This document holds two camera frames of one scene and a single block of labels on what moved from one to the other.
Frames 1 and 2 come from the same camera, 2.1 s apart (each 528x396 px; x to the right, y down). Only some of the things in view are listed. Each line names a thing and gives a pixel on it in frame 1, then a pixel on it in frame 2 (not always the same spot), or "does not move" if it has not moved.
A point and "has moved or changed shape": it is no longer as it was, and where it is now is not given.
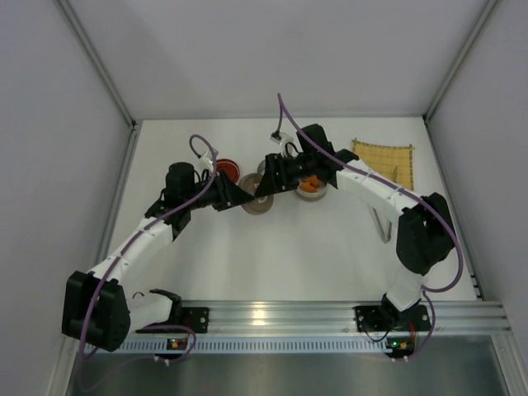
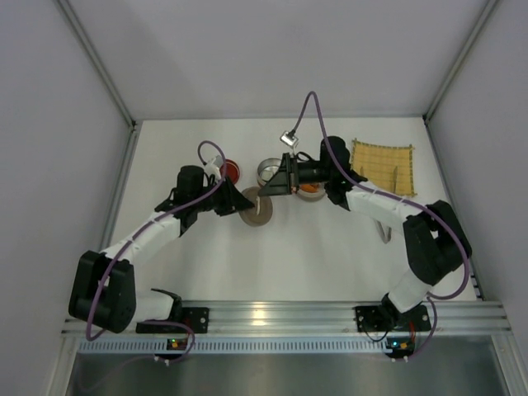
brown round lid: [260, 205] has moved or changed shape
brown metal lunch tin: [321, 191] does not move
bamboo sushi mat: [396, 163] does not move
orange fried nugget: [308, 187] does not move
